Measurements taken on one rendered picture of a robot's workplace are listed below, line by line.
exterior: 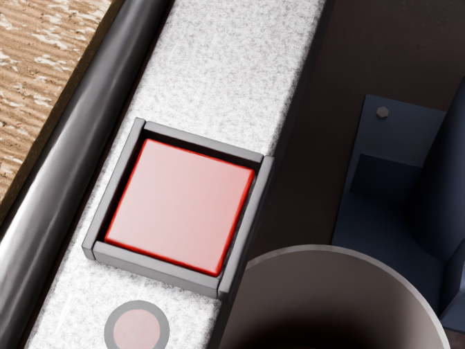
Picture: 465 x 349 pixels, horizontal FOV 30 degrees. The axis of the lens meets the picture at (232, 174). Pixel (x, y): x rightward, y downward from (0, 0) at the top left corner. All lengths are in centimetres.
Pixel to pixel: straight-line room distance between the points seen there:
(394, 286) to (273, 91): 59
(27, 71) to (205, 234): 13
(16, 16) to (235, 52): 12
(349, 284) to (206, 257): 69
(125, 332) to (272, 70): 17
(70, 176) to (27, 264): 5
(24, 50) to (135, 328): 16
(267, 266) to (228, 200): 61
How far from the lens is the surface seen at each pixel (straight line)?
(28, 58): 48
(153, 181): 44
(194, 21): 50
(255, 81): 48
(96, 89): 48
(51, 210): 46
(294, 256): 104
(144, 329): 43
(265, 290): 111
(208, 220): 43
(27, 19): 49
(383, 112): 152
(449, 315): 141
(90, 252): 43
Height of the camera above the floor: 133
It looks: 65 degrees down
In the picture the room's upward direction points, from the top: straight up
